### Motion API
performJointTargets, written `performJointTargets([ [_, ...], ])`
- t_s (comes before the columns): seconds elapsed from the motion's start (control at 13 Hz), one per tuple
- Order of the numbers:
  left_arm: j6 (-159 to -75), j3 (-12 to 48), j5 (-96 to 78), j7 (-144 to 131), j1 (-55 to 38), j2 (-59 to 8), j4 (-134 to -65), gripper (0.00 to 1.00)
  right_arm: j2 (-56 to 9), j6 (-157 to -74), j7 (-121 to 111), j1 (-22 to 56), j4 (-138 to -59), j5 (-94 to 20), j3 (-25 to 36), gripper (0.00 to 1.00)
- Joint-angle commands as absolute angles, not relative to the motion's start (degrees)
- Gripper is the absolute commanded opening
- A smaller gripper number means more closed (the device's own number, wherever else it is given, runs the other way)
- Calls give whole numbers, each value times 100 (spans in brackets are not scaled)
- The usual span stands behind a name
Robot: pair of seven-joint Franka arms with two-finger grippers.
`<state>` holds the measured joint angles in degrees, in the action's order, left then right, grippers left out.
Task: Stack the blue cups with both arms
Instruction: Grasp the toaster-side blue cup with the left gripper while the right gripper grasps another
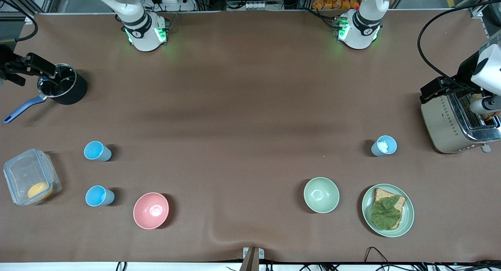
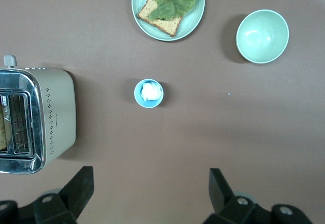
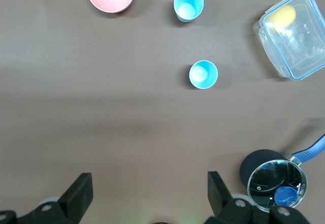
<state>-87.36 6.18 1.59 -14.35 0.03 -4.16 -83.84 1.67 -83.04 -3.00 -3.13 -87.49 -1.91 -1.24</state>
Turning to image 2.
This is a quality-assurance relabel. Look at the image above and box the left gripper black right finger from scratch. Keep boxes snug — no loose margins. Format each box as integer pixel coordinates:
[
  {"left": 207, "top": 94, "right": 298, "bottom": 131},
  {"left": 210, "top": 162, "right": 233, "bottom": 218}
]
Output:
[{"left": 203, "top": 168, "right": 314, "bottom": 224}]

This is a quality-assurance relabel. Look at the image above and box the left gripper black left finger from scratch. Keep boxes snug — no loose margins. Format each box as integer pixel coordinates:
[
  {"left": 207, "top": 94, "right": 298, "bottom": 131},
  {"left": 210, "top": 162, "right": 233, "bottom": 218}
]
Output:
[{"left": 0, "top": 166, "right": 94, "bottom": 224}]

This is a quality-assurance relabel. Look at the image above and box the blue plastic cup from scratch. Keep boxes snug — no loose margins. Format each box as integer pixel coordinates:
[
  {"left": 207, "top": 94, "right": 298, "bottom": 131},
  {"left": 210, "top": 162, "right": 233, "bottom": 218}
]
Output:
[{"left": 134, "top": 78, "right": 165, "bottom": 109}]

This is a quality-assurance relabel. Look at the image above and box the brown table mat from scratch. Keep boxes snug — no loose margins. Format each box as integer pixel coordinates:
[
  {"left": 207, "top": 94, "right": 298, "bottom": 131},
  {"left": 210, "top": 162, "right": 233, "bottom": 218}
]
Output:
[{"left": 0, "top": 0, "right": 325, "bottom": 224}]

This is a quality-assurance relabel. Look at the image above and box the beige and chrome toaster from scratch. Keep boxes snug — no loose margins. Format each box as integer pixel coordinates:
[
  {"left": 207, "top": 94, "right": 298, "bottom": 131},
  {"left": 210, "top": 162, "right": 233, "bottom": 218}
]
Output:
[{"left": 0, "top": 67, "right": 77, "bottom": 175}]

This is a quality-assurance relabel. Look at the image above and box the toasted bread slice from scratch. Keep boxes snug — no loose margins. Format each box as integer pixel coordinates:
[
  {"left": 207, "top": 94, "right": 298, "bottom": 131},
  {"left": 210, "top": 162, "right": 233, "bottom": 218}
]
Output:
[{"left": 0, "top": 104, "right": 12, "bottom": 151}]

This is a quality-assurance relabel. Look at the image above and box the grey toaster lever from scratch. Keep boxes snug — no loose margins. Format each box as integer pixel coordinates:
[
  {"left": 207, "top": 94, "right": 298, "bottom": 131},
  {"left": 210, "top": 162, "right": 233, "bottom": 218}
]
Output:
[{"left": 3, "top": 54, "right": 18, "bottom": 69}]

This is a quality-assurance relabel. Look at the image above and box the pale green bowl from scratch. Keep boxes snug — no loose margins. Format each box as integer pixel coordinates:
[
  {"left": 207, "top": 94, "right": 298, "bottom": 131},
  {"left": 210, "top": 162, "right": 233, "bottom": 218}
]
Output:
[{"left": 235, "top": 9, "right": 290, "bottom": 64}]

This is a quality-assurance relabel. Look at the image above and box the pale green round plate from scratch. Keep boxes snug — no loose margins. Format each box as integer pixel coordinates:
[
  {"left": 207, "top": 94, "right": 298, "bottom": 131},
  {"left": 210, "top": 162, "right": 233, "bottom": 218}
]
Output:
[{"left": 131, "top": 0, "right": 206, "bottom": 42}]

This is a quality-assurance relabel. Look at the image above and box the brown bread slice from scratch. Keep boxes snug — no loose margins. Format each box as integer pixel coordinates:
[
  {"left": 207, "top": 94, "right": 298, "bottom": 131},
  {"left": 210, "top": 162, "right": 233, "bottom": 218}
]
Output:
[{"left": 137, "top": 0, "right": 185, "bottom": 38}]

